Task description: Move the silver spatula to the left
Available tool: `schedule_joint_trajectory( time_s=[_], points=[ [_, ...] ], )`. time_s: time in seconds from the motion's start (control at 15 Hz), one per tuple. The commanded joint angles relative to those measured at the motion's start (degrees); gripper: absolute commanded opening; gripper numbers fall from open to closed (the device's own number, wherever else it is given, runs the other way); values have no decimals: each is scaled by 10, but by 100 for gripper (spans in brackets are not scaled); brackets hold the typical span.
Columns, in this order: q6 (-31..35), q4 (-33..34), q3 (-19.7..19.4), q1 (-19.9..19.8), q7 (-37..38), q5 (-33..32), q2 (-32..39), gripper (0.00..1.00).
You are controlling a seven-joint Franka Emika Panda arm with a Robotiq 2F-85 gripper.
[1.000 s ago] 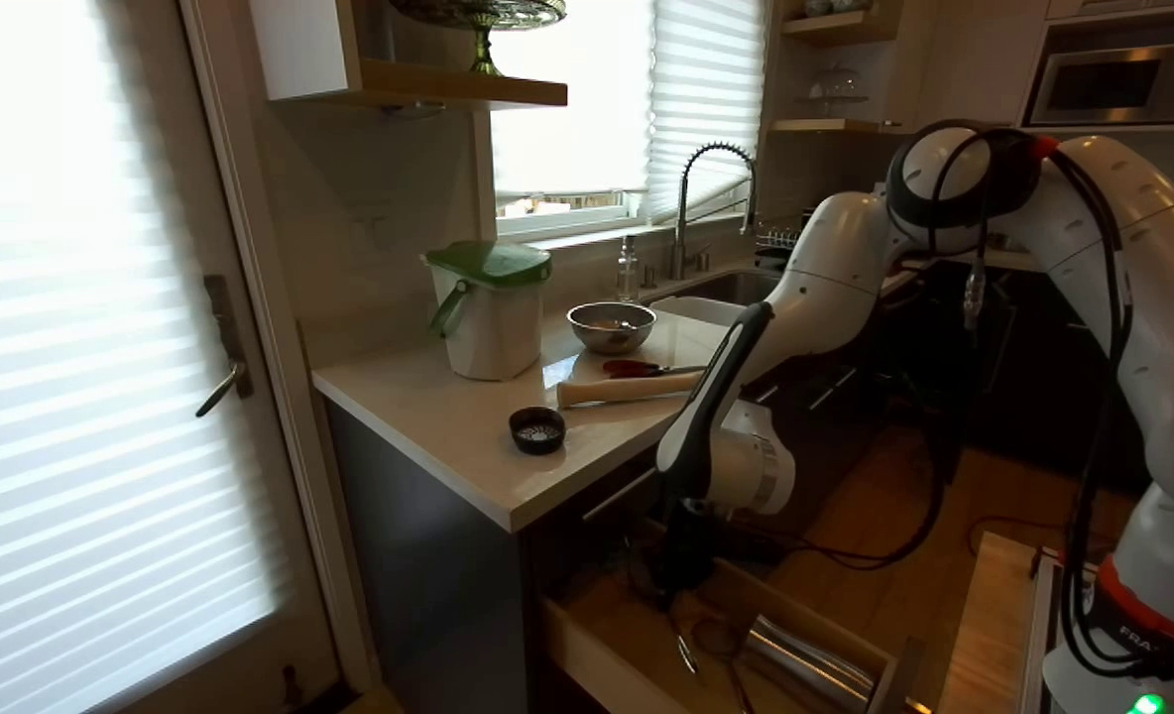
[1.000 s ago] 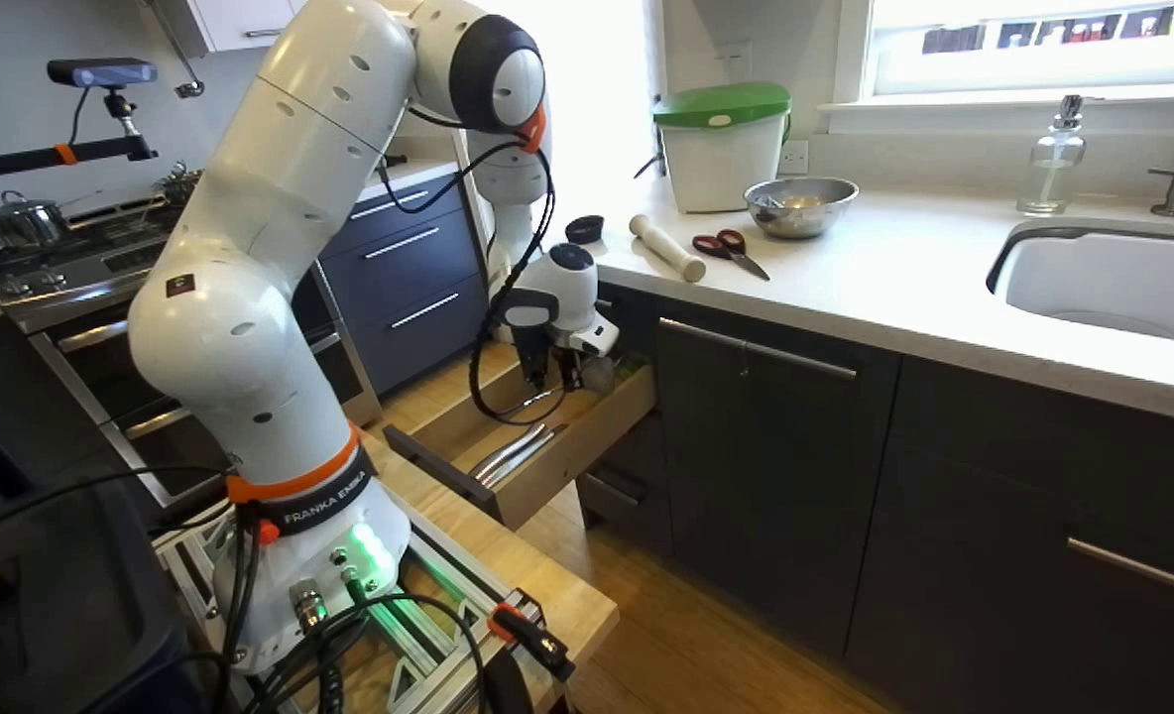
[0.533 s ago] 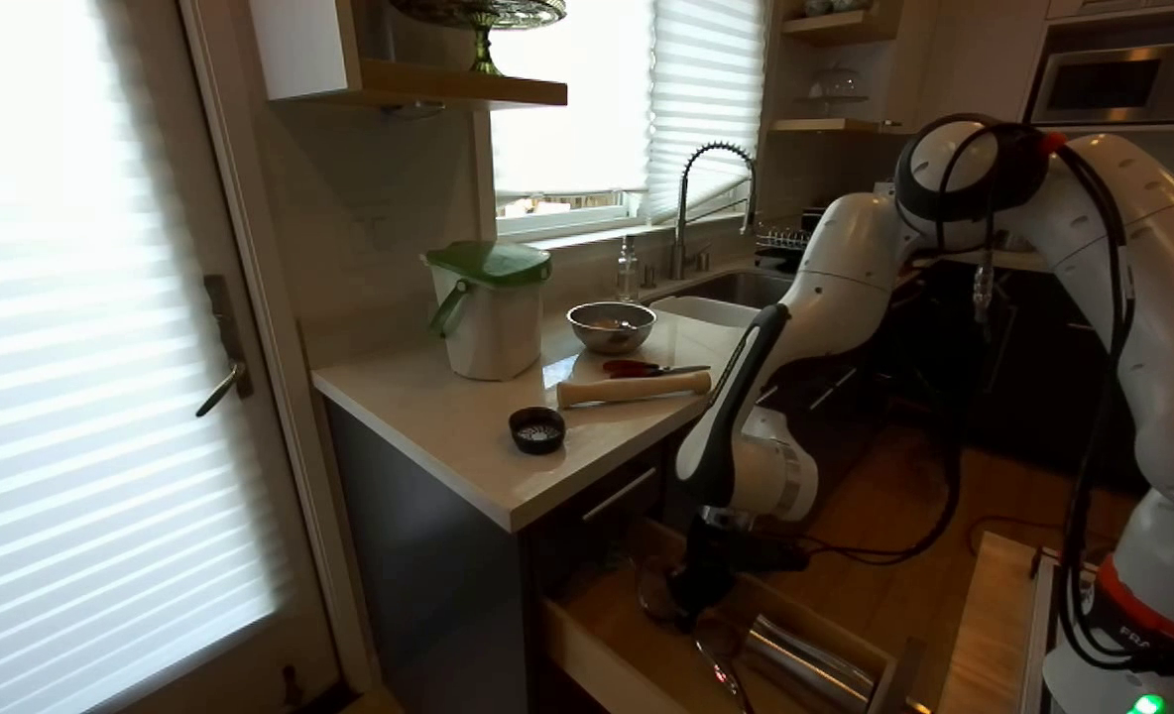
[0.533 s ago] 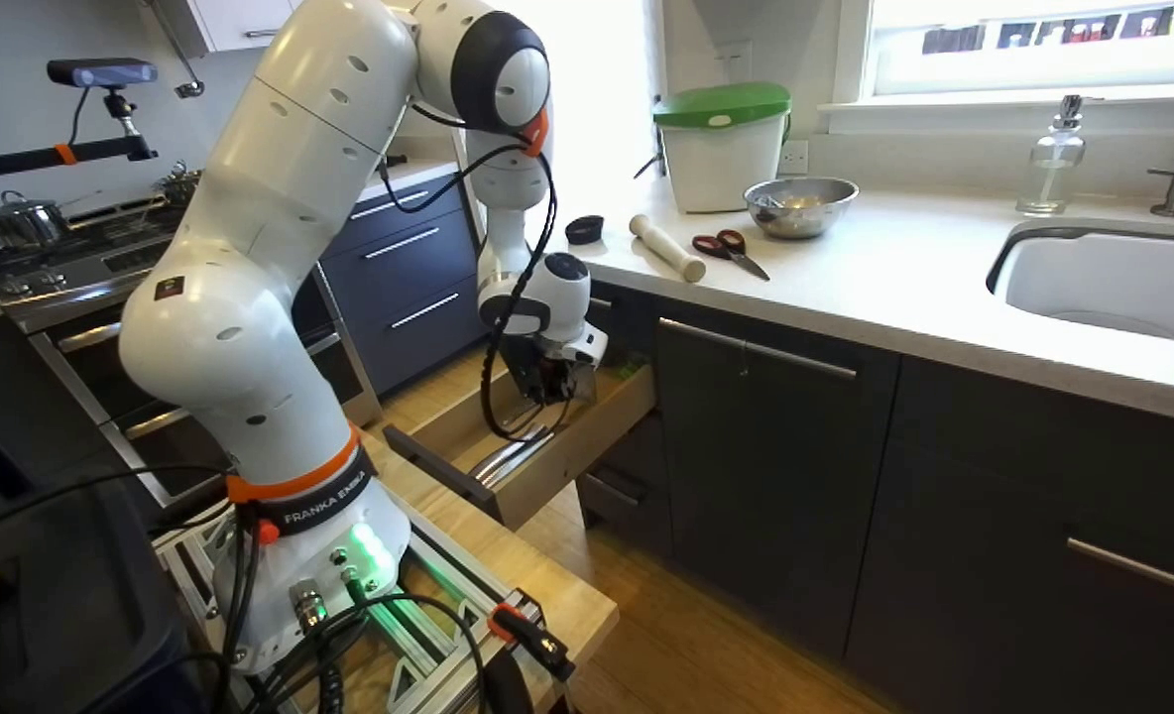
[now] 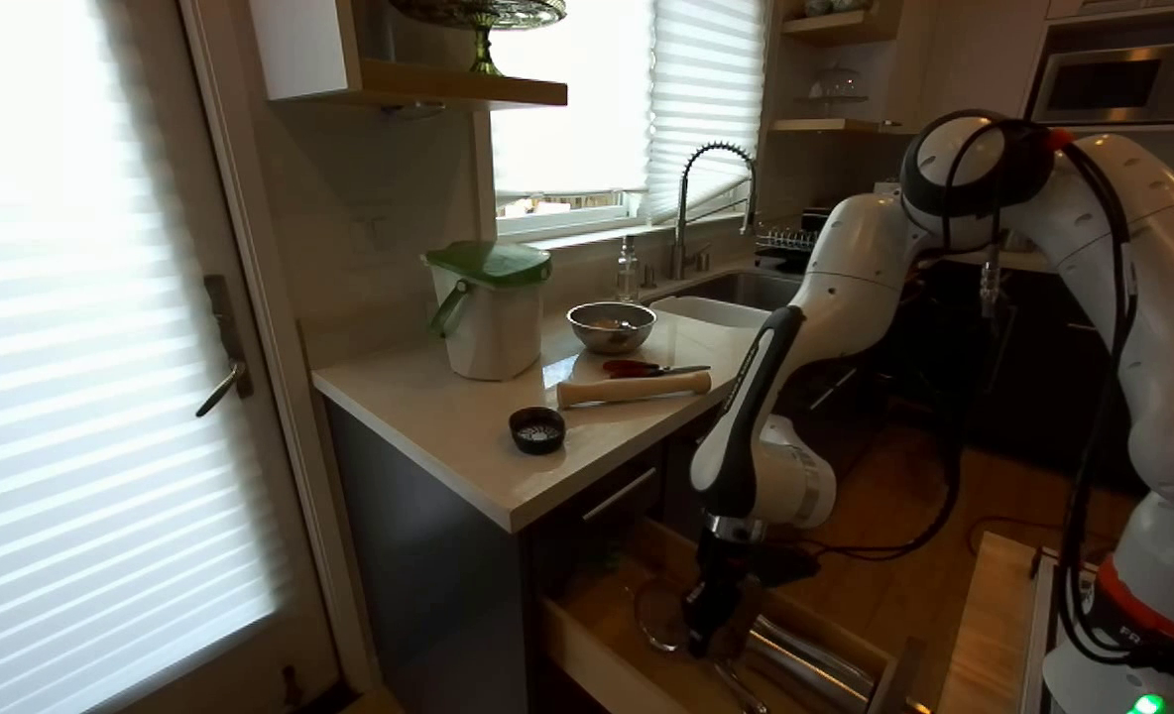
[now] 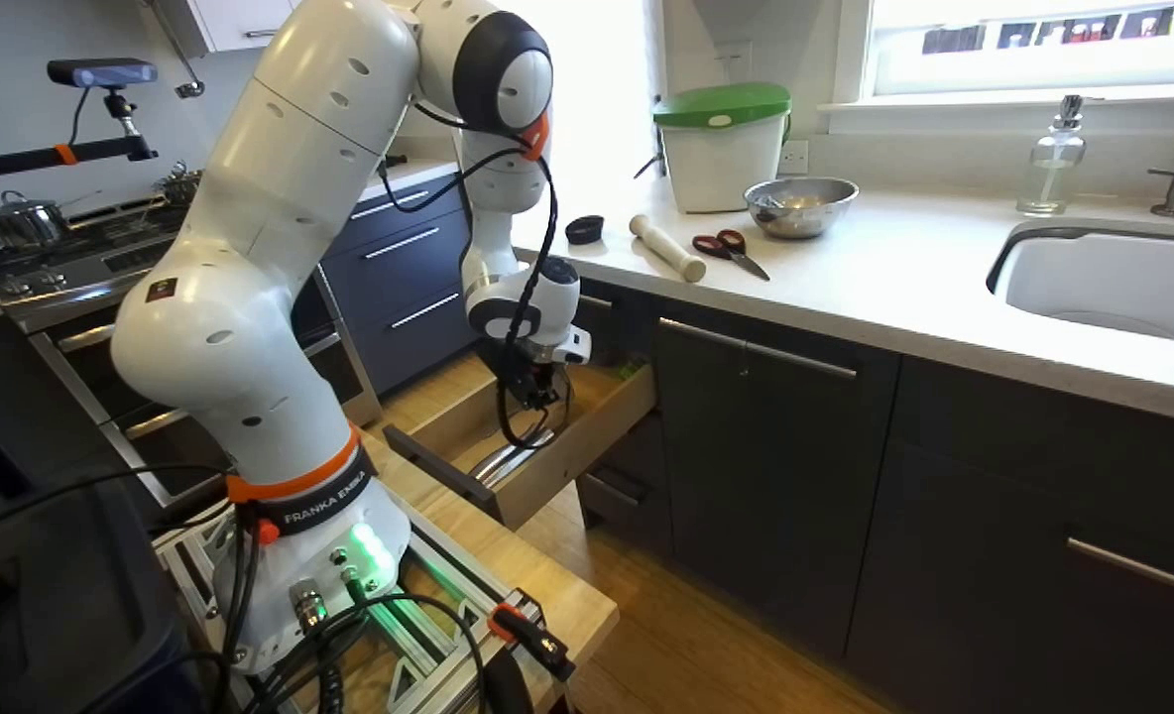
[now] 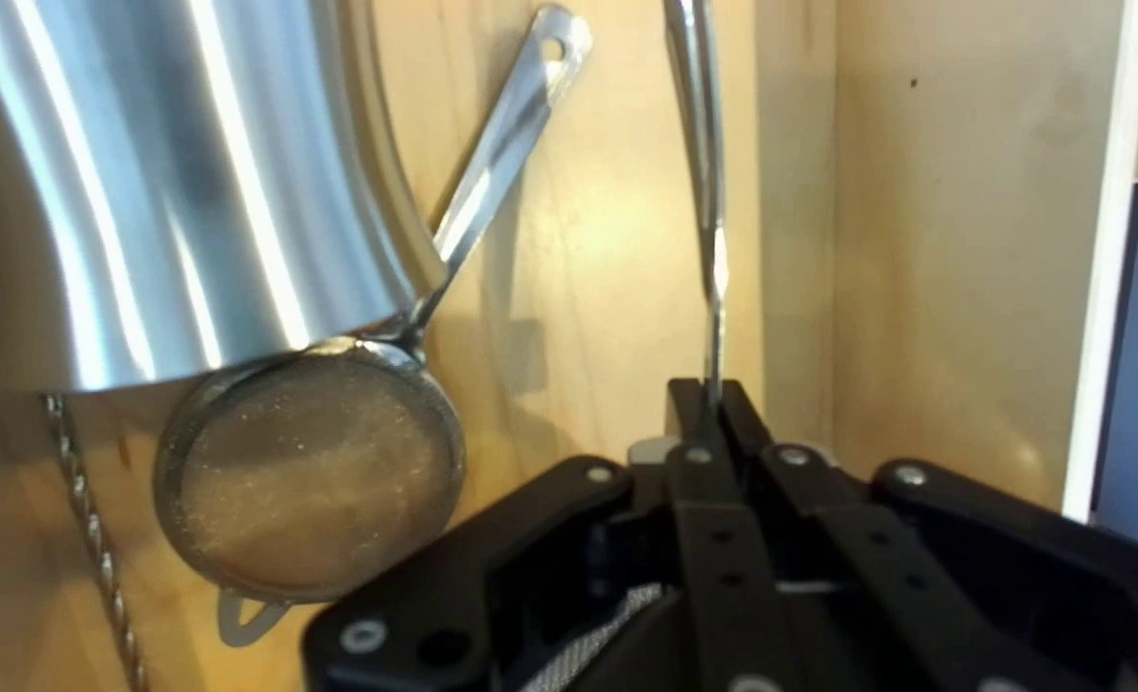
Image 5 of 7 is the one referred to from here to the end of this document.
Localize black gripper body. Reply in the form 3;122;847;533
694;533;768;616

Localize round metal mesh strainer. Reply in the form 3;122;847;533
629;577;709;661

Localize wooden kitchen drawer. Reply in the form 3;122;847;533
541;519;941;714

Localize wooden cutting board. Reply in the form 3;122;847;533
555;370;717;411

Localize small black bowl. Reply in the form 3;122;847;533
504;406;570;460

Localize metal bowl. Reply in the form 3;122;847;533
563;299;661;356

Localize white kitchen sink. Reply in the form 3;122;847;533
646;261;800;332

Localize dark kitchen cabinet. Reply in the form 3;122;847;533
324;394;750;714

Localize clear glass soap bottle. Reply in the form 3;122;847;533
611;233;646;306

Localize steel gooseneck faucet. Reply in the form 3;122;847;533
669;139;760;283

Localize bright kitchen window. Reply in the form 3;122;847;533
485;0;658;244

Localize window with pleated blind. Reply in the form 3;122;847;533
643;0;768;232

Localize green glass footed dish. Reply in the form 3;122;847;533
391;0;570;77

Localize built-in microwave oven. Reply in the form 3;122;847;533
1025;37;1174;131

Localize glass door with blinds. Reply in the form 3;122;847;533
0;0;352;714

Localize short steel drawer handle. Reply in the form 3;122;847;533
580;466;661;526

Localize wooden robot mount table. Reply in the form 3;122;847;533
937;526;1056;714

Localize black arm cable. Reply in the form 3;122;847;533
809;107;1138;665

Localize white and wood wall shelf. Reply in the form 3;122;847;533
243;0;570;111

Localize open wooden wall shelves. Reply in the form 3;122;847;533
760;0;927;142

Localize metal door lever handle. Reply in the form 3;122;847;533
189;269;256;421

